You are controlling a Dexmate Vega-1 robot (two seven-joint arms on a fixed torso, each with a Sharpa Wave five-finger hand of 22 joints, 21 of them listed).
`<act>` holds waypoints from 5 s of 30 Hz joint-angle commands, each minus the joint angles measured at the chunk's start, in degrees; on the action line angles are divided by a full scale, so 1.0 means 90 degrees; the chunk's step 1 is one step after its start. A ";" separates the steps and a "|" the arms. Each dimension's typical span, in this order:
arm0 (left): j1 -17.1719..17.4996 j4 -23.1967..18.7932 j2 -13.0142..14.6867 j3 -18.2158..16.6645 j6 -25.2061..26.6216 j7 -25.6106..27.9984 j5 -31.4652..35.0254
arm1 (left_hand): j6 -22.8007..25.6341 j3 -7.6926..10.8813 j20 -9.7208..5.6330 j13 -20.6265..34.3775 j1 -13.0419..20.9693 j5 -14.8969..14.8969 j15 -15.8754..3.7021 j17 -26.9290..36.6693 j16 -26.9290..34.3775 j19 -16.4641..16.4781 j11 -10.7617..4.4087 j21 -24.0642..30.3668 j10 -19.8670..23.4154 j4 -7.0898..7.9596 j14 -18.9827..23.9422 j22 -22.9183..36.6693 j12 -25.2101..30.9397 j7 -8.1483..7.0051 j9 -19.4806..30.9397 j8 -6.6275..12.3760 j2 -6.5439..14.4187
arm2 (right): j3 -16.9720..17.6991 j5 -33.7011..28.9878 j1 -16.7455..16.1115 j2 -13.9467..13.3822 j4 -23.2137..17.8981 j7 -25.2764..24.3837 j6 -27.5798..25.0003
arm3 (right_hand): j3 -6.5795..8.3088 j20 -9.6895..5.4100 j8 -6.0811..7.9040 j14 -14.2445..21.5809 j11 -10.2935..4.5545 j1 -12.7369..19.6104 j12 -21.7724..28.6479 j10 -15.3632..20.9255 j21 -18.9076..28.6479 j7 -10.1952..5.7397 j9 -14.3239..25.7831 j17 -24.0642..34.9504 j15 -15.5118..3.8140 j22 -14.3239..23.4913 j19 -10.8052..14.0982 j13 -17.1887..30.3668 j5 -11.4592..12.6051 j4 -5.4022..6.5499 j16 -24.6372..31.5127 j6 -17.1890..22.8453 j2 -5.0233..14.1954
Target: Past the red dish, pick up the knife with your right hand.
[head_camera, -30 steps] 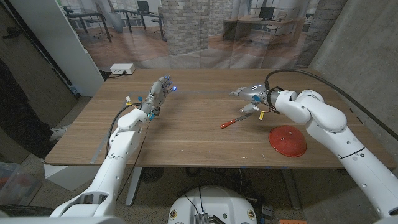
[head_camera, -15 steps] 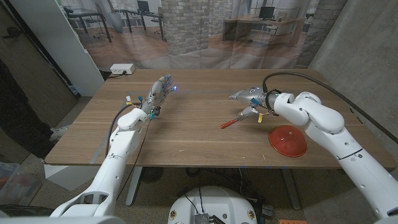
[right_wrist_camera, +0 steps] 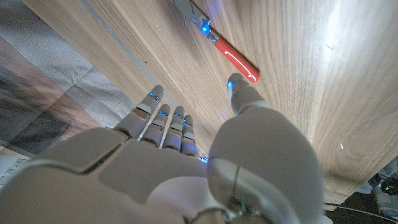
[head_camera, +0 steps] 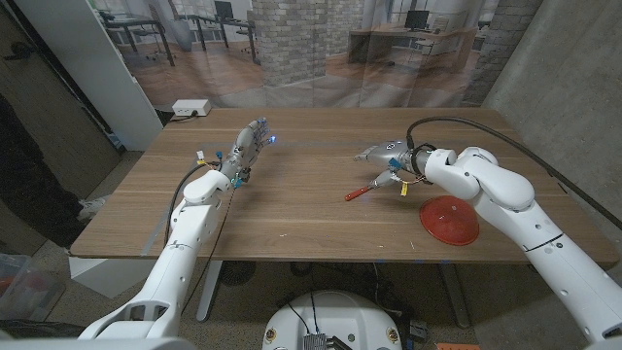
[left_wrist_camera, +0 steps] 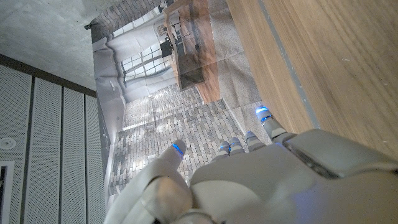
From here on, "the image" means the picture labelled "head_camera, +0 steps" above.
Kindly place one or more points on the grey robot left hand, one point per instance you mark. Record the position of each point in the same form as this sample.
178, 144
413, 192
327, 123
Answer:
243, 150

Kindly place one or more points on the white table leg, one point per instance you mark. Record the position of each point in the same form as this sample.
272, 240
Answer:
457, 296
209, 291

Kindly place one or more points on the white partition panel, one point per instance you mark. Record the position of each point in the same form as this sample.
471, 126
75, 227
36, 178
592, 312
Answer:
97, 73

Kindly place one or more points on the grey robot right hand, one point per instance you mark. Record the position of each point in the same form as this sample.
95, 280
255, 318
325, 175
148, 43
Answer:
393, 154

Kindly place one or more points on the red dish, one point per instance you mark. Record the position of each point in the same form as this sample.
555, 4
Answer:
449, 221

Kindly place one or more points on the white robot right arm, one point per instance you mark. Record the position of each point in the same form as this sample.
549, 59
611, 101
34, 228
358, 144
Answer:
505, 189

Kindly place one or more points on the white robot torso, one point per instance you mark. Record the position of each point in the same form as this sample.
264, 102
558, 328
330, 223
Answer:
335, 321

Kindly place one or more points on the person in dark clothes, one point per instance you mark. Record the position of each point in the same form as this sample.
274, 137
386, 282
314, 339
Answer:
29, 185

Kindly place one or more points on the black round fan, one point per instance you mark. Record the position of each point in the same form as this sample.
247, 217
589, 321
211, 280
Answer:
237, 273

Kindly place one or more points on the printed office backdrop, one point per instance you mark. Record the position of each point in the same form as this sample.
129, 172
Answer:
291, 48

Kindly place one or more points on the clear plastic bin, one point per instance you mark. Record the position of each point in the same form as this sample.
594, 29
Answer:
24, 291

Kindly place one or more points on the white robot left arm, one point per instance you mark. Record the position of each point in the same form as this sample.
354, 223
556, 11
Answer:
187, 228

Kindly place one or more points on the orange flat object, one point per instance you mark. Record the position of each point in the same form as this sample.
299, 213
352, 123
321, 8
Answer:
457, 346

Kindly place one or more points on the white power box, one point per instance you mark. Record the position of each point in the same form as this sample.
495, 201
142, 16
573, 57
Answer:
191, 107

